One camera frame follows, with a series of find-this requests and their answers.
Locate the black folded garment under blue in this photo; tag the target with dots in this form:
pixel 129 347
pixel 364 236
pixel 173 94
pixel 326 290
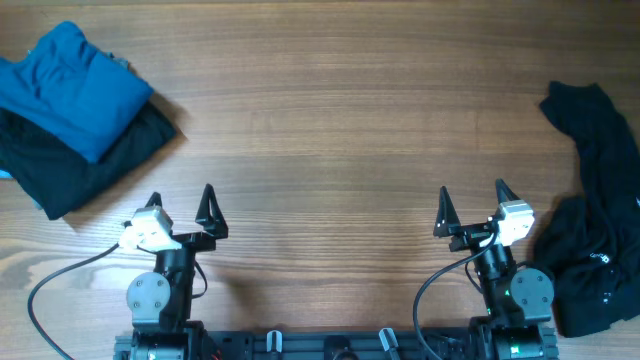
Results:
pixel 59 179

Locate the black polo shirt white logo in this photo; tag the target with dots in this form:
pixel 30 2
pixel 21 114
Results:
pixel 591 243

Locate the left white rail clip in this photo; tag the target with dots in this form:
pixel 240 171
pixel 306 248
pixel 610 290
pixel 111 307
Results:
pixel 274 341

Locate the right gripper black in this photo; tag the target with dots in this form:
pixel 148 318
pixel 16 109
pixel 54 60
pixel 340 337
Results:
pixel 473 230

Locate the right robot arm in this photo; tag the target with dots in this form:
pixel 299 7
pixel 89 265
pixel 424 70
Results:
pixel 518 297

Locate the light blue cloth edge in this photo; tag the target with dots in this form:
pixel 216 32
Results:
pixel 5 175

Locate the white rail clip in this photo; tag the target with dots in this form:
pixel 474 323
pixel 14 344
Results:
pixel 389 343
pixel 274 341

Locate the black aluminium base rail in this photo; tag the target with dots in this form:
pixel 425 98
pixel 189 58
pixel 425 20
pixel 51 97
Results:
pixel 340 345

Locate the blue folded shirt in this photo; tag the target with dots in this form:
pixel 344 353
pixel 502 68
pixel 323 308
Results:
pixel 68 87

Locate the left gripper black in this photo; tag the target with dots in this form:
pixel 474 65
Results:
pixel 189 238

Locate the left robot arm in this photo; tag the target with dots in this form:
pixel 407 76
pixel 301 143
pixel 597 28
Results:
pixel 160 301

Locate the right white rail clip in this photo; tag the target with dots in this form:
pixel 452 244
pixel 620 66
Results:
pixel 389 343

